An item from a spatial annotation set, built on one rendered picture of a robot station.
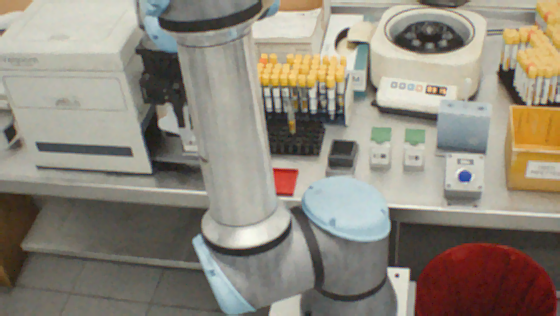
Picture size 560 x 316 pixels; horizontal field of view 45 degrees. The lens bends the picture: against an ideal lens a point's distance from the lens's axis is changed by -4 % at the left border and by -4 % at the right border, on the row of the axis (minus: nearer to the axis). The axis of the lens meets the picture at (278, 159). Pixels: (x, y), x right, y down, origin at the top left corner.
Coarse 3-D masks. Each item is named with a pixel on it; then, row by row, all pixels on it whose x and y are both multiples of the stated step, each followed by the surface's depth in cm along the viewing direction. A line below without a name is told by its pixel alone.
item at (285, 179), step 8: (272, 168) 137; (280, 168) 137; (288, 168) 136; (280, 176) 136; (288, 176) 136; (296, 176) 134; (280, 184) 134; (288, 184) 134; (280, 192) 132; (288, 192) 131
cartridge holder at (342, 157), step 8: (336, 144) 138; (344, 144) 137; (352, 144) 137; (328, 152) 134; (336, 152) 138; (344, 152) 137; (352, 152) 134; (328, 160) 134; (336, 160) 134; (344, 160) 133; (352, 160) 133; (328, 168) 134; (336, 168) 134; (344, 168) 134; (352, 168) 134; (336, 176) 134; (344, 176) 134; (352, 176) 133
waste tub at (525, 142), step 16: (512, 112) 130; (528, 112) 130; (544, 112) 129; (512, 128) 125; (528, 128) 132; (544, 128) 131; (512, 144) 122; (528, 144) 135; (544, 144) 134; (512, 160) 122; (528, 160) 122; (544, 160) 121; (512, 176) 125; (528, 176) 124; (544, 176) 123
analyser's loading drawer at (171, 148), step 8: (152, 136) 143; (152, 144) 141; (160, 144) 141; (168, 144) 141; (176, 144) 140; (152, 152) 139; (160, 152) 139; (168, 152) 139; (176, 152) 138; (184, 152) 136; (160, 160) 138; (168, 160) 138; (176, 160) 137; (184, 160) 137; (192, 160) 136
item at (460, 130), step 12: (444, 108) 131; (456, 108) 131; (468, 108) 131; (480, 108) 130; (444, 120) 132; (456, 120) 131; (468, 120) 130; (480, 120) 129; (444, 132) 134; (456, 132) 133; (468, 132) 132; (480, 132) 131; (444, 144) 136; (456, 144) 135; (468, 144) 134; (480, 144) 133
